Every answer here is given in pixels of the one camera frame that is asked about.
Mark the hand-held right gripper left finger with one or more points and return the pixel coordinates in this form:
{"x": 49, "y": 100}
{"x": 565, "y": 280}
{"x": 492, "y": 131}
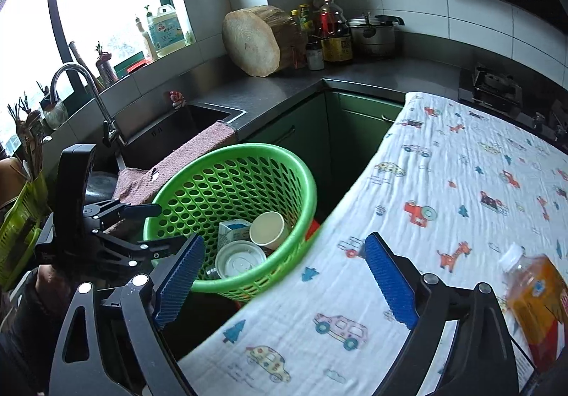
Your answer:
{"x": 179, "y": 285}

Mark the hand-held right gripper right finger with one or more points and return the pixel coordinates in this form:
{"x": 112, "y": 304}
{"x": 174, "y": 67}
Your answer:
{"x": 392, "y": 285}

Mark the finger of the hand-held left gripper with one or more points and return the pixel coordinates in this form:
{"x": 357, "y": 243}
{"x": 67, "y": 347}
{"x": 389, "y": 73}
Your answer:
{"x": 146, "y": 249}
{"x": 133, "y": 210}

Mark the white plastic lid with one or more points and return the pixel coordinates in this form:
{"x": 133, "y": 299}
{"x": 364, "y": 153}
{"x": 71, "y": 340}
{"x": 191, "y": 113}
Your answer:
{"x": 239, "y": 263}

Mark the small white drink carton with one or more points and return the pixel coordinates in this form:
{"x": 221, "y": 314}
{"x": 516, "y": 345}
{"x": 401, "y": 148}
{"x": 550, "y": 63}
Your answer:
{"x": 230, "y": 231}

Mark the green plastic basket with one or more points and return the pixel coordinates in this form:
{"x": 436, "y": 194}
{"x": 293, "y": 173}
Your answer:
{"x": 213, "y": 183}

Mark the white paper cup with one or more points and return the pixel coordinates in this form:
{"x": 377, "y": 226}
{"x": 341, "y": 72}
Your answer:
{"x": 266, "y": 229}

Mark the person's left hand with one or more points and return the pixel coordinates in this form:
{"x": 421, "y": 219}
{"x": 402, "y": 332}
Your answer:
{"x": 51, "y": 285}

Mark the pink towel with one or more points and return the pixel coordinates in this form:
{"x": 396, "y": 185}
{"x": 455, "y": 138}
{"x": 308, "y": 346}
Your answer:
{"x": 186, "y": 152}

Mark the steel sink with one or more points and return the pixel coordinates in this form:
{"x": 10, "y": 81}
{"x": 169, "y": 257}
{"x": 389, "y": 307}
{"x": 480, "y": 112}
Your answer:
{"x": 177, "y": 129}

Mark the steel faucet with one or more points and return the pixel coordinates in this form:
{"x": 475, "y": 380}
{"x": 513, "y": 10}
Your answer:
{"x": 100, "y": 107}

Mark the white printed tablecloth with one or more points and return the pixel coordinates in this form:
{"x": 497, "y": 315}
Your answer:
{"x": 421, "y": 183}

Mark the small red figurine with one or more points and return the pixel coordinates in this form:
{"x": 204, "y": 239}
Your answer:
{"x": 176, "y": 98}

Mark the orange drink bottle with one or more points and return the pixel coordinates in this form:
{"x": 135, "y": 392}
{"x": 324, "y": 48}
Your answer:
{"x": 537, "y": 302}

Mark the green kitchen base cabinet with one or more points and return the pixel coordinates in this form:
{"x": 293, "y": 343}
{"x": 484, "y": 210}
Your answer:
{"x": 355, "y": 134}

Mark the white dish soap bottle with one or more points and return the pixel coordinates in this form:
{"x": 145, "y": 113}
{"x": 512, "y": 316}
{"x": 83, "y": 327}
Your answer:
{"x": 145, "y": 43}

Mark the large detergent bottle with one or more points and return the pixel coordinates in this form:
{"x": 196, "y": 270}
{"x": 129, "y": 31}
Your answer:
{"x": 166, "y": 32}

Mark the round wooden chopping block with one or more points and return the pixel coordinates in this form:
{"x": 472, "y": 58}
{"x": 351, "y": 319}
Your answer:
{"x": 250, "y": 41}

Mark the black gas cooktop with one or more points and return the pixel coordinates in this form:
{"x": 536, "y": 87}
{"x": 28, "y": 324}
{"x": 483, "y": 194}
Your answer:
{"x": 510, "y": 98}

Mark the small white-labelled jar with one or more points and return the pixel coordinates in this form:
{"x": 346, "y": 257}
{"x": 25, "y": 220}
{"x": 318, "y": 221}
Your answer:
{"x": 315, "y": 58}

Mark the steel cooking pot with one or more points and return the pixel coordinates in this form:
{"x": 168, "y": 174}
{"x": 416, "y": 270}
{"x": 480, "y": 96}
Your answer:
{"x": 372, "y": 38}

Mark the yellow-capped seasoning bottle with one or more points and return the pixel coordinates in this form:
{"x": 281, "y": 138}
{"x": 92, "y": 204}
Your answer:
{"x": 296, "y": 21}

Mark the large dark oil bottle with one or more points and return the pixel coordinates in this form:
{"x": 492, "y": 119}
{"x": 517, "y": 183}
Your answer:
{"x": 336, "y": 36}

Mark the green seasoning bottle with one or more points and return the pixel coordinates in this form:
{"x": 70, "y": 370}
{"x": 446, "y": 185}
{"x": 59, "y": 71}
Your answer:
{"x": 306, "y": 18}

